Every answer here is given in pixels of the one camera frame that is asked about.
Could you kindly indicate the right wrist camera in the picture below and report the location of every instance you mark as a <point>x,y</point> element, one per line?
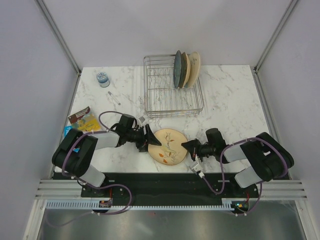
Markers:
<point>197,167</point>

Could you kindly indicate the white pen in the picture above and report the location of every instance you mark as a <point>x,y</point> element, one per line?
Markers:
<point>114,98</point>

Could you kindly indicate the dark teal plate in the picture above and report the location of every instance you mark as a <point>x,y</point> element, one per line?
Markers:
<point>177,68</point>

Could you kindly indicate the blue paperback book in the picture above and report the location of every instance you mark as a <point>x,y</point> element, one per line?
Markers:
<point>66,130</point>

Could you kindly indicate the blue and cream plate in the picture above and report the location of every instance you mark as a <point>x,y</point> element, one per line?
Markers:
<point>195,65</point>

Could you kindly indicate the metal wire dish rack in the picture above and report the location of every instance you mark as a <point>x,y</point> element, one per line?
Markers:
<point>161,98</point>

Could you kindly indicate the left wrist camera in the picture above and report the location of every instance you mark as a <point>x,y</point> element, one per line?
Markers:
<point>142,120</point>

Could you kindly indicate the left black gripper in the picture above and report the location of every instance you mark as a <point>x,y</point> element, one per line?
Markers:
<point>148,138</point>

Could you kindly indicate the small blue-lidded jar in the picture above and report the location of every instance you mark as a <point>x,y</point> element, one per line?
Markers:
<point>103,79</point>

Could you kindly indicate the cream plate with yellow bird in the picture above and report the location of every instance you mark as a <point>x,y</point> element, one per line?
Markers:
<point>185,70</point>

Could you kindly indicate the cream plate with blue bird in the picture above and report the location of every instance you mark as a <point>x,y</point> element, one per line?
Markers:
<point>171,152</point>

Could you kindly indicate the white cable duct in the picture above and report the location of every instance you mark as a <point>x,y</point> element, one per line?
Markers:
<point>78,204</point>

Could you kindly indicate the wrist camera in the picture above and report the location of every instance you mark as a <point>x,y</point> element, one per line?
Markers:
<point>197,167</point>
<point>142,120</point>

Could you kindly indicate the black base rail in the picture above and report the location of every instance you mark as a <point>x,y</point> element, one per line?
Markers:
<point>170,189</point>

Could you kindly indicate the brown and yellow book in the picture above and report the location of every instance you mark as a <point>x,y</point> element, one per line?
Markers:
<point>84,120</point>

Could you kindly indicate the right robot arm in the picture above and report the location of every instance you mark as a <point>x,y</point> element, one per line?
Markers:
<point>268,159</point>

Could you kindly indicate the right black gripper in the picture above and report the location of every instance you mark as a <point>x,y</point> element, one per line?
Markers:
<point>192,147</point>

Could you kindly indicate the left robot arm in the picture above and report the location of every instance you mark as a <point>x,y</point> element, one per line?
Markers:
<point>74,154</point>

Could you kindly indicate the aluminium frame profile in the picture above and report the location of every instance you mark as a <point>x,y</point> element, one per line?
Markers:
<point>58,35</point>

